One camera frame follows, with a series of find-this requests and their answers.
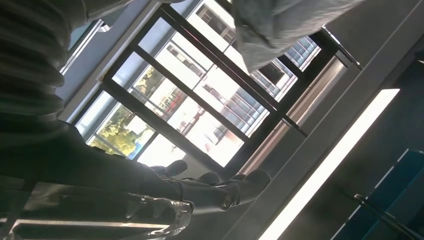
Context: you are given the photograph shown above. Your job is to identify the clear plastic cover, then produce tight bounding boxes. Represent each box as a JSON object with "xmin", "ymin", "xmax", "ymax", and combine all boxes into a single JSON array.
[{"xmin": 0, "ymin": 175, "xmax": 195, "ymax": 240}]

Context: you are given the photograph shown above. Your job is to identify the black framed window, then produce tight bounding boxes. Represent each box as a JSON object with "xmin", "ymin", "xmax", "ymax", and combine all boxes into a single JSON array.
[{"xmin": 71, "ymin": 3, "xmax": 364, "ymax": 180}]

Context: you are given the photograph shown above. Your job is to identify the ribbed grey right arm sleeve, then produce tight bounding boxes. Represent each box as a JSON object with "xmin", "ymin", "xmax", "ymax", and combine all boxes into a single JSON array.
[{"xmin": 0, "ymin": 0, "xmax": 89, "ymax": 147}]

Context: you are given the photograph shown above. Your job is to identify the long white ceiling light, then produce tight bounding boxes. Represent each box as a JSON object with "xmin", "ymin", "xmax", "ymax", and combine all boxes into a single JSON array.
[{"xmin": 258, "ymin": 88, "xmax": 401, "ymax": 240}]

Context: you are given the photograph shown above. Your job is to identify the black rod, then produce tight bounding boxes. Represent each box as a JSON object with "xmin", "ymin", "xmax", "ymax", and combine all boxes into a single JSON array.
[{"xmin": 353, "ymin": 193, "xmax": 424, "ymax": 240}]

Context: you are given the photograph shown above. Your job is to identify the blue panel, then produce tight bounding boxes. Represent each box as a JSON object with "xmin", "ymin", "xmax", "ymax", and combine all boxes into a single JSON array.
[{"xmin": 331, "ymin": 149, "xmax": 424, "ymax": 240}]

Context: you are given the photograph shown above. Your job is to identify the silver metal window post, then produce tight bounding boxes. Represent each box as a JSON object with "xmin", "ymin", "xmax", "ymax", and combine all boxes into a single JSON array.
[{"xmin": 238, "ymin": 56, "xmax": 349, "ymax": 176}]

